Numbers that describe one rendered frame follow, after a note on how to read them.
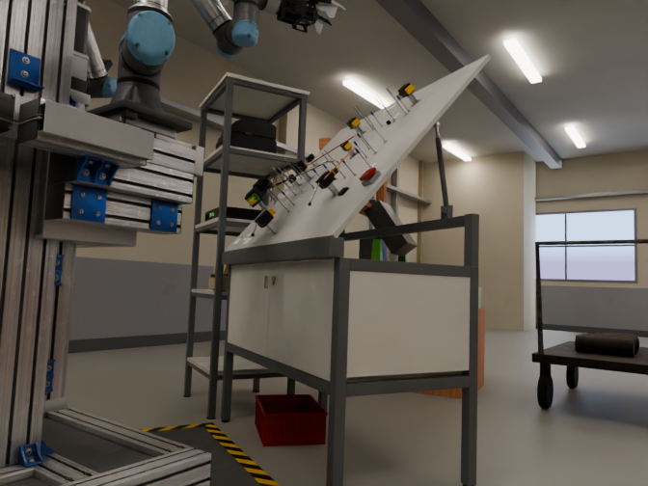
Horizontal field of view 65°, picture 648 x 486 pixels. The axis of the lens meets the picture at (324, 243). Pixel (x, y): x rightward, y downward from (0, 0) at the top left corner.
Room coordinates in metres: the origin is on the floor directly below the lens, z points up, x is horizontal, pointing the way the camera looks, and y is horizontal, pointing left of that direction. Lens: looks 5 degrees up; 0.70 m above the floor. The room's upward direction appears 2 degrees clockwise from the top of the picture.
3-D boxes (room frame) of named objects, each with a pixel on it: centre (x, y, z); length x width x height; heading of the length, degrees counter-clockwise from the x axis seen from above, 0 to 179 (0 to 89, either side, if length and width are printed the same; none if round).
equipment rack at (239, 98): (3.05, 0.48, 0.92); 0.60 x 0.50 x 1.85; 28
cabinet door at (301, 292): (1.89, 0.09, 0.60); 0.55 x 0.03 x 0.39; 28
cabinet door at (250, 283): (2.38, 0.34, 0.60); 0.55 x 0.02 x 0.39; 28
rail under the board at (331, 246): (2.13, 0.23, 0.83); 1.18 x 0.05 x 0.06; 28
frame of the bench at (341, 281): (2.27, -0.04, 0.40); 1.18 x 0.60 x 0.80; 28
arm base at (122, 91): (1.40, 0.55, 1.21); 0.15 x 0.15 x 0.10
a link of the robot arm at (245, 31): (1.43, 0.26, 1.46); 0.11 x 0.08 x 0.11; 28
